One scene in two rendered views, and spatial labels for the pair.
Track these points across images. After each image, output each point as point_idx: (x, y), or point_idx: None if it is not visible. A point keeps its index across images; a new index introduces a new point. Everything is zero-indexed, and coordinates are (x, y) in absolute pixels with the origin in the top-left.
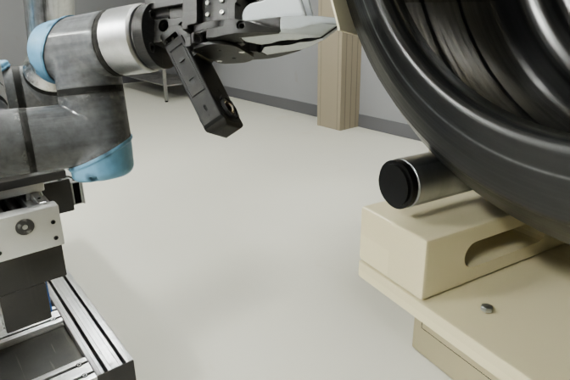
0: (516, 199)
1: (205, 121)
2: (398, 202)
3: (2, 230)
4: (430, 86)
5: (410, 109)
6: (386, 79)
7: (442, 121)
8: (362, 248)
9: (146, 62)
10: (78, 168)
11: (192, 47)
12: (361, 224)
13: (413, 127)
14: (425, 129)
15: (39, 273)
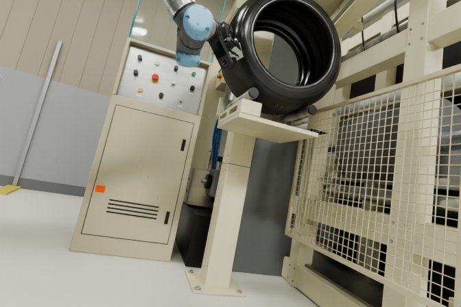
0: (281, 93)
1: (231, 62)
2: (255, 96)
3: None
4: (268, 73)
5: (261, 77)
6: (255, 70)
7: (269, 79)
8: (241, 108)
9: (213, 36)
10: (197, 56)
11: (226, 41)
12: (242, 102)
13: (259, 81)
14: (265, 81)
15: None
